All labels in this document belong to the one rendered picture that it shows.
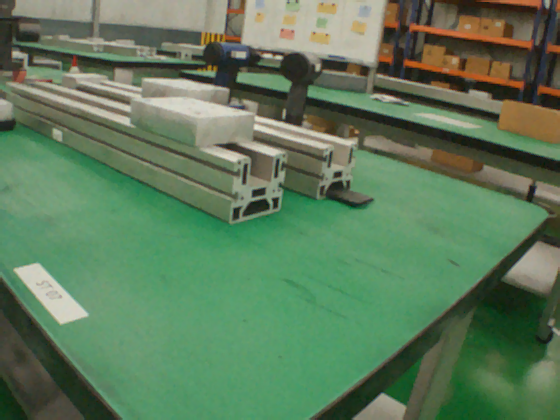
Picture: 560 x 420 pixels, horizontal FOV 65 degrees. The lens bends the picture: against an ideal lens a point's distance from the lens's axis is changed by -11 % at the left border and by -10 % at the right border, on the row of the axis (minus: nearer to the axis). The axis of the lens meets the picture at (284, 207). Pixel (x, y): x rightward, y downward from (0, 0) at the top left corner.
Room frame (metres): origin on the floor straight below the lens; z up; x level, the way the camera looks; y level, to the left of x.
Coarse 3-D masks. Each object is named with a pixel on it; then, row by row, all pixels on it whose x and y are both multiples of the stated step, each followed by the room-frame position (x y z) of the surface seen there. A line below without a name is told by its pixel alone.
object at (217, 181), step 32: (32, 96) 0.94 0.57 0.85; (64, 96) 1.00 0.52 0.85; (32, 128) 0.94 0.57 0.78; (64, 128) 0.86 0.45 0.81; (96, 128) 0.77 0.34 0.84; (128, 128) 0.71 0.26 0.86; (96, 160) 0.77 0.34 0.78; (128, 160) 0.71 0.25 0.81; (160, 160) 0.66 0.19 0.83; (192, 160) 0.63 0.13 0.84; (224, 160) 0.58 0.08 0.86; (256, 160) 0.64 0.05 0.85; (192, 192) 0.61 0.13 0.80; (224, 192) 0.59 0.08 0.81; (256, 192) 0.62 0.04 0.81
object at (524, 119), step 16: (512, 112) 2.31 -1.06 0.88; (528, 112) 2.26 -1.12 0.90; (544, 112) 2.20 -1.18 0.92; (320, 128) 4.84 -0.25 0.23; (336, 128) 4.94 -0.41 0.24; (352, 128) 5.19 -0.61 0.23; (496, 128) 2.36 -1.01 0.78; (512, 128) 2.30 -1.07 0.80; (528, 128) 2.24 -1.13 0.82; (544, 128) 2.19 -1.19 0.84; (432, 160) 4.14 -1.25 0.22; (448, 160) 4.03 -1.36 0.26; (464, 160) 3.93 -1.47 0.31
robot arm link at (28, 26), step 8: (0, 0) 1.16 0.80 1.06; (8, 0) 1.17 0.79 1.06; (0, 8) 1.16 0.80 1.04; (8, 8) 1.17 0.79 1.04; (0, 16) 1.16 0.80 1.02; (8, 16) 1.17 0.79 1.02; (16, 16) 1.20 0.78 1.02; (24, 16) 1.22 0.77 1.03; (24, 24) 1.22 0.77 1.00; (32, 24) 1.24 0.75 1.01; (24, 32) 1.21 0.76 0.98; (32, 32) 1.23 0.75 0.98; (16, 40) 1.22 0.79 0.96; (24, 40) 1.22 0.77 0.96; (32, 40) 1.24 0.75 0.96
